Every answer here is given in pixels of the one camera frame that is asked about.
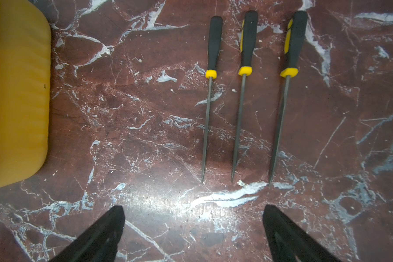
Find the yellow plastic storage tray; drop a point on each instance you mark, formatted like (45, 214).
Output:
(25, 71)

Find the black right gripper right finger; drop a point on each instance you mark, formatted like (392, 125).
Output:
(290, 243)

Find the black yellow handled file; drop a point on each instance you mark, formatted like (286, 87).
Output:
(247, 45)
(214, 45)
(294, 41)

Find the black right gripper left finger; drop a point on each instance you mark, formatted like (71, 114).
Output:
(99, 243)

